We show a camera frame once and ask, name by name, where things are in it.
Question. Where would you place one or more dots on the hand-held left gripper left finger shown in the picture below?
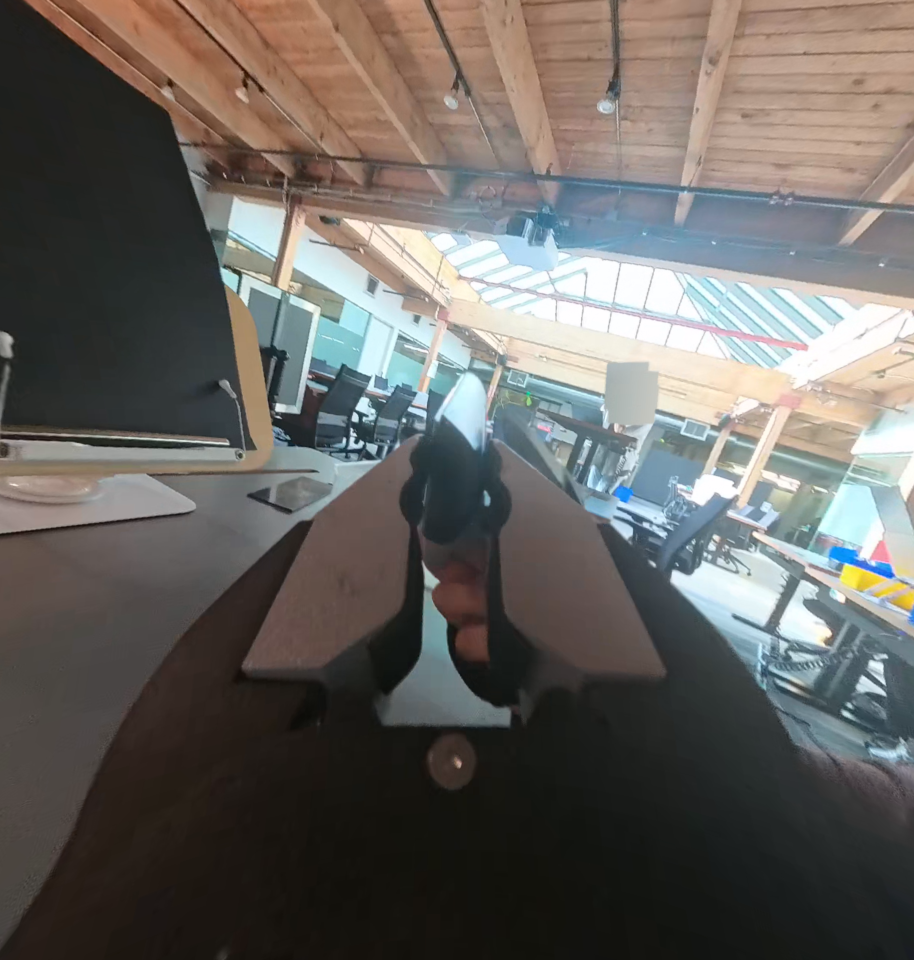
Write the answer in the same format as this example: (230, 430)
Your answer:
(329, 592)

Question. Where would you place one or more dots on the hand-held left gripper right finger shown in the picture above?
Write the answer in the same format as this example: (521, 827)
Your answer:
(569, 600)

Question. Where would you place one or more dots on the glossy black curved object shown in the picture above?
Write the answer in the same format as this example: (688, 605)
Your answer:
(453, 480)

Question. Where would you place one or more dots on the person's right forearm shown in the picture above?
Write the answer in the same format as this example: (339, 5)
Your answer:
(876, 840)

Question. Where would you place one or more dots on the person's right hand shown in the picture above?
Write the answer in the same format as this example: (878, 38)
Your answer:
(460, 600)

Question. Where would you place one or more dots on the black rectangular mat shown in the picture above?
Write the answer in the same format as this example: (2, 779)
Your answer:
(288, 495)

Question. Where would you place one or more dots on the black office chair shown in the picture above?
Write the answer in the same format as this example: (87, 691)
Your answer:
(393, 412)
(689, 532)
(344, 397)

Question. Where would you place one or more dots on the black support pole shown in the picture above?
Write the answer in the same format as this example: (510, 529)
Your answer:
(277, 375)

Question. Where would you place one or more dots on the wooden-edged desk with black legs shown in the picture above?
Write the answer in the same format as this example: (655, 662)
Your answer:
(809, 559)

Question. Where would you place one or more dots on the grey aluminium-framed panel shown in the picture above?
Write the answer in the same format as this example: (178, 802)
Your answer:
(295, 337)

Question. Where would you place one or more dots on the blue storage bin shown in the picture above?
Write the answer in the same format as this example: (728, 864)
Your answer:
(850, 556)

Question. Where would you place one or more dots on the small yellow bin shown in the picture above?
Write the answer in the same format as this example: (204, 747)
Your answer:
(869, 581)

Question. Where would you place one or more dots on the white ceiling projector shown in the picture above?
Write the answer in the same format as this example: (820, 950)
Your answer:
(535, 244)

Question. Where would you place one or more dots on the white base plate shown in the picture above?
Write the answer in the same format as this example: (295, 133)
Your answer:
(149, 502)

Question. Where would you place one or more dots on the black board with wooden frame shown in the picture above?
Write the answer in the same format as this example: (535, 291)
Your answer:
(89, 262)

